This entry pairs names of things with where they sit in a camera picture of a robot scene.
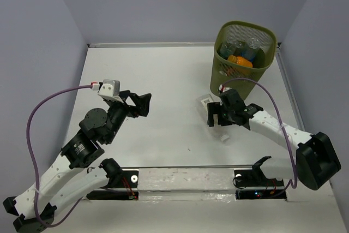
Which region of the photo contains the clear bottle white label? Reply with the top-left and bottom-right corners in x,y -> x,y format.
196,94 -> 230,143

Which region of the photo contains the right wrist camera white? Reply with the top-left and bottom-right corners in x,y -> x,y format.
218,85 -> 230,94

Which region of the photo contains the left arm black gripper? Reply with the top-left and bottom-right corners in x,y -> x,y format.
105,89 -> 153,144

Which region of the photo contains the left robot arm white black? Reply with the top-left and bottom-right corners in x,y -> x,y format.
3,90 -> 152,232

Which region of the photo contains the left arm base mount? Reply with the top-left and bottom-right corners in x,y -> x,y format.
86,158 -> 139,201

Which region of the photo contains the green label water bottle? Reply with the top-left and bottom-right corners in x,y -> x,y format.
220,37 -> 243,59

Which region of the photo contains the purple camera cable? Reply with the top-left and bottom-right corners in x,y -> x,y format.
219,77 -> 298,198
26,84 -> 121,228

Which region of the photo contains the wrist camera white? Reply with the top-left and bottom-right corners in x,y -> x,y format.
98,79 -> 122,102
218,85 -> 230,94

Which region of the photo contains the orange juice bottle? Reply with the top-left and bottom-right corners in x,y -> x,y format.
227,55 -> 253,68

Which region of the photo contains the red label clear bottle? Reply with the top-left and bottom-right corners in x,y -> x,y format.
219,68 -> 241,78

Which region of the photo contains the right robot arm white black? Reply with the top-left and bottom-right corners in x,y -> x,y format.
218,86 -> 341,190

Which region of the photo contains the green mesh waste bin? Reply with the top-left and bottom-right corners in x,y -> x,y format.
210,21 -> 276,99

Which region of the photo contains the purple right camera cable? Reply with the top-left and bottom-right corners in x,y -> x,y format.
219,77 -> 298,198

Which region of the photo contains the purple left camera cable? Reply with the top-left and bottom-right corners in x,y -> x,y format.
26,84 -> 121,228

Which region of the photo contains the metal rail table edge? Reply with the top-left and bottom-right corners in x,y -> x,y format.
275,42 -> 305,130

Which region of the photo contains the blue label bottle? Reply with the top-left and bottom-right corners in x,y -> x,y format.
241,38 -> 261,62

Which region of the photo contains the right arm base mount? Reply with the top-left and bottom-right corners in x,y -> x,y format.
232,156 -> 287,200

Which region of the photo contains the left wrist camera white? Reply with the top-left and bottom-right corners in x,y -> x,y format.
98,79 -> 122,102

